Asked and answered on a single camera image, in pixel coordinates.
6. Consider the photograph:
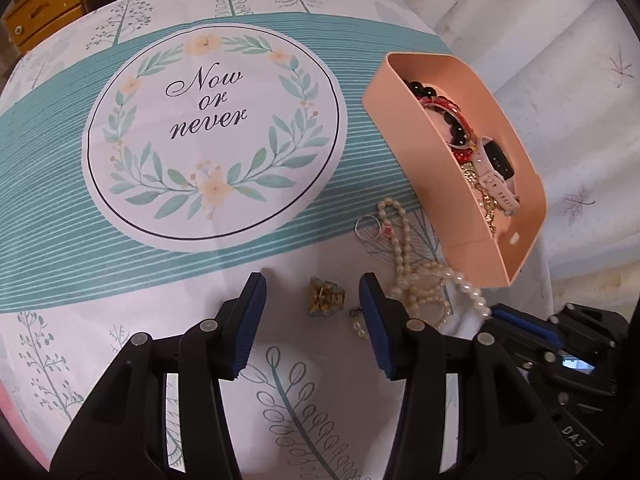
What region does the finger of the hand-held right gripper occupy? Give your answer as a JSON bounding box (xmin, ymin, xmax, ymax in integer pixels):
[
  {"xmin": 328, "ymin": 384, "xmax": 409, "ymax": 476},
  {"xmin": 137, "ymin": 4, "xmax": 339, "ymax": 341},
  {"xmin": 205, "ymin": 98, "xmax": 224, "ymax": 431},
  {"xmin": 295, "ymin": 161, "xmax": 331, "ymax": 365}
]
[
  {"xmin": 549, "ymin": 302, "xmax": 629, "ymax": 349},
  {"xmin": 482, "ymin": 306, "xmax": 564, "ymax": 366}
]

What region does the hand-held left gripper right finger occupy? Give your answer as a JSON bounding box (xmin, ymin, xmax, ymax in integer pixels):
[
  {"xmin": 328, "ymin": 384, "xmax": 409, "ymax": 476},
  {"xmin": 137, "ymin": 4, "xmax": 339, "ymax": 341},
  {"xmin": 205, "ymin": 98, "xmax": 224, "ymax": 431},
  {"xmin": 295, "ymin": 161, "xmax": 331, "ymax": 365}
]
[{"xmin": 358, "ymin": 272, "xmax": 578, "ymax": 480}]

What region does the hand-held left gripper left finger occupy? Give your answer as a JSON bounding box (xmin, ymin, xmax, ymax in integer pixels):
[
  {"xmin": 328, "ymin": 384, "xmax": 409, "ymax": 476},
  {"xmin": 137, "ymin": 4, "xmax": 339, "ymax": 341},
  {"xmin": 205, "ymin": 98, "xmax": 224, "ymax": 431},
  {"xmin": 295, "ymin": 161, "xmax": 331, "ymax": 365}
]
[{"xmin": 49, "ymin": 272, "xmax": 268, "ymax": 480}]

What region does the white round pearl necklace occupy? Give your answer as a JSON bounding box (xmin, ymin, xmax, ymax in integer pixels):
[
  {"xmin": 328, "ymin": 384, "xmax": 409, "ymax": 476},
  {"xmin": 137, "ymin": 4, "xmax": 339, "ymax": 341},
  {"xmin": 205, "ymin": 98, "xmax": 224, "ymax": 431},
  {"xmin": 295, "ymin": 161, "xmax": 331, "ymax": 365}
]
[{"xmin": 348, "ymin": 269, "xmax": 493, "ymax": 341}]

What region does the gold hair clip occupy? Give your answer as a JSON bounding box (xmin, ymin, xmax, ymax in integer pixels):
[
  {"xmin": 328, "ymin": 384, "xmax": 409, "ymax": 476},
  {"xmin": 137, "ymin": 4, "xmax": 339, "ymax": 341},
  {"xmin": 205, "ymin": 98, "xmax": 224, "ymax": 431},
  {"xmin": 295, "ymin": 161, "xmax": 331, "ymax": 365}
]
[{"xmin": 306, "ymin": 276, "xmax": 347, "ymax": 317}]

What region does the cream rice pearl necklace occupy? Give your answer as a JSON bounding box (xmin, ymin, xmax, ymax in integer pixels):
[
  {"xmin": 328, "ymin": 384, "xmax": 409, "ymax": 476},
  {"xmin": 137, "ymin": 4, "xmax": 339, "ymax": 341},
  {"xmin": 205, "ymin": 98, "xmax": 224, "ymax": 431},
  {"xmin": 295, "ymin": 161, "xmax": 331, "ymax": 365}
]
[{"xmin": 377, "ymin": 199, "xmax": 453, "ymax": 332}]

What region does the gold chain necklace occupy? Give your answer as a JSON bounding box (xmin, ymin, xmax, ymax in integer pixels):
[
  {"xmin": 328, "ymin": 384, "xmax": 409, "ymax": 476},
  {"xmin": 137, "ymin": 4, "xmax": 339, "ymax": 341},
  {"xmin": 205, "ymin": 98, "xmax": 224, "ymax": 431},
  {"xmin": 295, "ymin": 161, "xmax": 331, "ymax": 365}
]
[{"xmin": 460, "ymin": 160, "xmax": 498, "ymax": 233}]

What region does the pink smartwatch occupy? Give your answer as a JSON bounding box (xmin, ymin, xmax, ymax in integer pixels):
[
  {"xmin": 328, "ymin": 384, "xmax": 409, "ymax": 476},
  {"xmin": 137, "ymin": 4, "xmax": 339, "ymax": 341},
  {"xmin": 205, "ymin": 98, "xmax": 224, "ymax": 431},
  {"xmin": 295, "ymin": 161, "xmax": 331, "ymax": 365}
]
[{"xmin": 467, "ymin": 135, "xmax": 521, "ymax": 216}]

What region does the pink plastic tray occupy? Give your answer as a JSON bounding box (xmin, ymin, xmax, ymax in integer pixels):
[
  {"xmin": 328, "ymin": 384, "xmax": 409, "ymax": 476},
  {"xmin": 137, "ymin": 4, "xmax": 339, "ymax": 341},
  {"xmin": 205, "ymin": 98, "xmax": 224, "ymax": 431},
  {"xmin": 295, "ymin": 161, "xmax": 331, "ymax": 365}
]
[{"xmin": 361, "ymin": 51, "xmax": 548, "ymax": 287}]

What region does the red beaded bracelet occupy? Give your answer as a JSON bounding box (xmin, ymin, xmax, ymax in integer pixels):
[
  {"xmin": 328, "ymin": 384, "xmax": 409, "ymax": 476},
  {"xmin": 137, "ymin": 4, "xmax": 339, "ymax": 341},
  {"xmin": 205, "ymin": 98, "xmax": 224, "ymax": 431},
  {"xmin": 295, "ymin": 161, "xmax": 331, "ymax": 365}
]
[{"xmin": 420, "ymin": 95, "xmax": 476, "ymax": 163}]

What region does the black bead bracelet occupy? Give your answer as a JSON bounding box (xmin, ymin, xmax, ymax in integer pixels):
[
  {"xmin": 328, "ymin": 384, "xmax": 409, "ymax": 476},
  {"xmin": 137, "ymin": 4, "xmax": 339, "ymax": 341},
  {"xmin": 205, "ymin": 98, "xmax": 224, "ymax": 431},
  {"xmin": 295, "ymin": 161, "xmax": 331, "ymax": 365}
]
[{"xmin": 406, "ymin": 80, "xmax": 476, "ymax": 148}]

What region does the leaf print tablecloth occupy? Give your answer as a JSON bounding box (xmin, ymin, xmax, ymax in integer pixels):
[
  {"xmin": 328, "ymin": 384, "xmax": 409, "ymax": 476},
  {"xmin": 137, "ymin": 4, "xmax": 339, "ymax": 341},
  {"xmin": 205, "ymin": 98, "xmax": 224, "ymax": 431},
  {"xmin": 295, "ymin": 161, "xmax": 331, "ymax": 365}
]
[{"xmin": 0, "ymin": 0, "xmax": 551, "ymax": 480}]

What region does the wooden desk with hutch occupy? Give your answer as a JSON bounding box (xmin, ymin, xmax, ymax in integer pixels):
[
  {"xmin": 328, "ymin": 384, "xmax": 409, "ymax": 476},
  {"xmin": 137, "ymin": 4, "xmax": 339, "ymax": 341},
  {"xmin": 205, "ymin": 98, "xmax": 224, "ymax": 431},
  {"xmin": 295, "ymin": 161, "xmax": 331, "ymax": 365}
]
[{"xmin": 0, "ymin": 0, "xmax": 346, "ymax": 53}]

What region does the silver ring with pink stone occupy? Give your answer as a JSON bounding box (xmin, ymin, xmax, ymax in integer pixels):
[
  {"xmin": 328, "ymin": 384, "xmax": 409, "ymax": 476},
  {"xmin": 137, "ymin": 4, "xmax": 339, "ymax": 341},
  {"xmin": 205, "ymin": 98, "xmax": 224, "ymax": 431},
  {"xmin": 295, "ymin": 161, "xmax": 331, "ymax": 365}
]
[{"xmin": 355, "ymin": 214, "xmax": 396, "ymax": 241}]

